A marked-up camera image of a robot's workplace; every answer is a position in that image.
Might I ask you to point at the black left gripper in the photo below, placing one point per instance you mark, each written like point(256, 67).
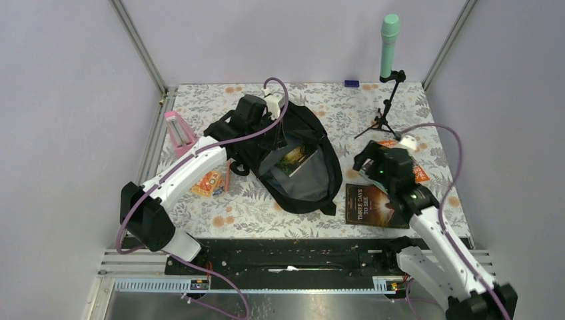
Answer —
point(265, 117)

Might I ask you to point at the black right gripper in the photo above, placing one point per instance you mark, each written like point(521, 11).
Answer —
point(372, 150)

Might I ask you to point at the orange and white thick book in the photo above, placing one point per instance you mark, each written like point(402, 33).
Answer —
point(420, 174)

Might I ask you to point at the Three Days To See book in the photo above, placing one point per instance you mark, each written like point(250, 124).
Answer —
point(368, 205)

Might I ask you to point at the green fantasy cover book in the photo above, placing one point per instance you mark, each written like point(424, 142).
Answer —
point(295, 159)

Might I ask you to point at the black student backpack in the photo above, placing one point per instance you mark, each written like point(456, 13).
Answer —
point(304, 175)

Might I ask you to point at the Evelyn Waugh paperback book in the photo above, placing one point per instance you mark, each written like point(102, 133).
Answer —
point(374, 174)

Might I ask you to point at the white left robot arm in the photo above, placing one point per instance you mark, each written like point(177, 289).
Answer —
point(144, 209)

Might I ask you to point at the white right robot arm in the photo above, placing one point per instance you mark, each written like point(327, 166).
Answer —
point(455, 279)

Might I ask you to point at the pink metronome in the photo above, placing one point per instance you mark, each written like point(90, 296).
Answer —
point(182, 135)

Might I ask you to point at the small orange notebook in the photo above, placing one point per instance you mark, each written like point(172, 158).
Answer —
point(211, 184)

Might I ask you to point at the black microphone tripod stand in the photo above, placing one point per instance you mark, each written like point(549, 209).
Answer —
point(381, 123)

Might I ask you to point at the floral patterned table mat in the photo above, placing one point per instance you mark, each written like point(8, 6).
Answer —
point(249, 211)

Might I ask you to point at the small blue box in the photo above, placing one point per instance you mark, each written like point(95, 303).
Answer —
point(351, 83)

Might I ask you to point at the mint green microphone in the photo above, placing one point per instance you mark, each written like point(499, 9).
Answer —
point(389, 33)

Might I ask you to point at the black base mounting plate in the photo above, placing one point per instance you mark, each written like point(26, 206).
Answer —
point(347, 264)

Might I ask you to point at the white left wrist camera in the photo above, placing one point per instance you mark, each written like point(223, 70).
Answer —
point(274, 102)

